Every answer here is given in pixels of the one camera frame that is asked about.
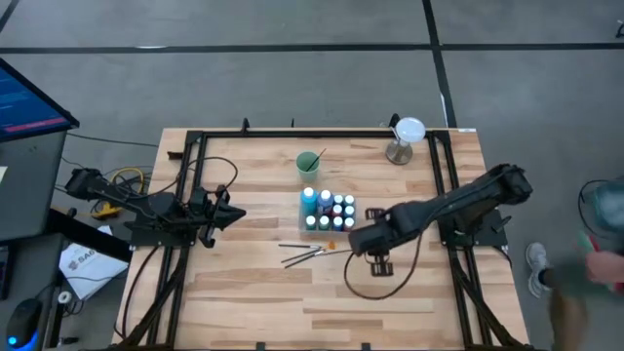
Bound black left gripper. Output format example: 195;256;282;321
187;183;248;250

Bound person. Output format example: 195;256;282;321
525;175;624;351

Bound green plastic cup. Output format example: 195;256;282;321
295;150;322;184

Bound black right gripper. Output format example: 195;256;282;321
348;208;397;278

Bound clear plastic bin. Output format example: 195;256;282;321
298;187;360;239

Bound computer monitor blue screen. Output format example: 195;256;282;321
0;57;81;143

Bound black paintbrush orange fan bristles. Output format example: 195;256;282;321
280;241;337;264

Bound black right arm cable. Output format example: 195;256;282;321
343;232;424;301

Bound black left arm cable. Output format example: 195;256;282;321
187;155;240;194

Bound black desk bar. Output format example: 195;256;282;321
46;208;134;263

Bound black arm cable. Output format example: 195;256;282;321
187;155;240;194
343;232;424;301

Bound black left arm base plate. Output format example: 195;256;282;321
127;214;200;249

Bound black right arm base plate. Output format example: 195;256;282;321
437;208;509;249

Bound black aluminium table frame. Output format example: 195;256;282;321
111;116;532;351

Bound black computer mouse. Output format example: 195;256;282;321
5;297;44;350

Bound white paper booklet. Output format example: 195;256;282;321
58;224;131;301

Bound yellow cable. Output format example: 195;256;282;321
90;166;146;220

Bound white mushroom lamp brass base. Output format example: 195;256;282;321
384;116;427;166

